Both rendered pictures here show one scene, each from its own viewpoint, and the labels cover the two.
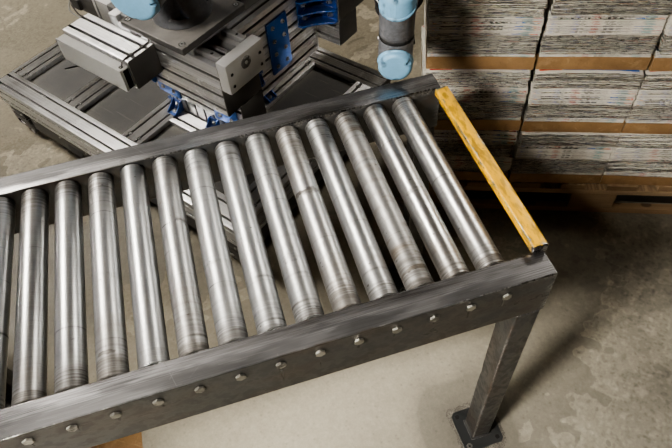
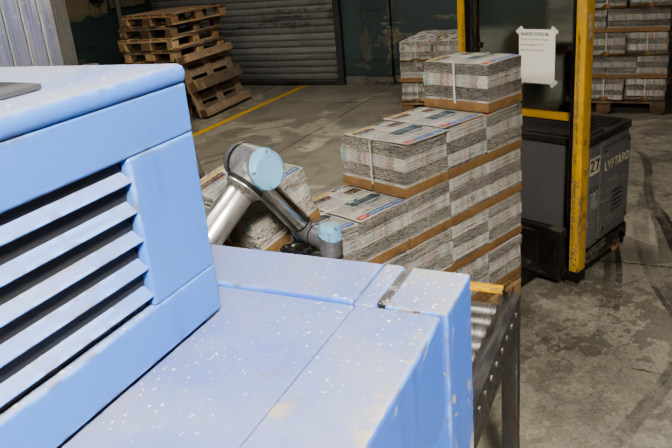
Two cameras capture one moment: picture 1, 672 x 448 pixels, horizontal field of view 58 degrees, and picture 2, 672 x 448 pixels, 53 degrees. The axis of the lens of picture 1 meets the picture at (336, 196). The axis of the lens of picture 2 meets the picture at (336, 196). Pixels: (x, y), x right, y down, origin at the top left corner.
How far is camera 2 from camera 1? 1.41 m
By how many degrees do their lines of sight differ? 51
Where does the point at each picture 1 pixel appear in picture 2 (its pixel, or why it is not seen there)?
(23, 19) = not seen: outside the picture
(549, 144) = not seen: hidden behind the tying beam
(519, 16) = (348, 241)
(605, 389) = (533, 435)
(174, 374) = not seen: hidden behind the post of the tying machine
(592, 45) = (383, 244)
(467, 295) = (507, 319)
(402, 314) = (498, 339)
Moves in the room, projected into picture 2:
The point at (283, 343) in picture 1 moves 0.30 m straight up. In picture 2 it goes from (477, 380) to (475, 270)
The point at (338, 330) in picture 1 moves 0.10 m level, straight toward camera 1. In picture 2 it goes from (487, 360) to (525, 371)
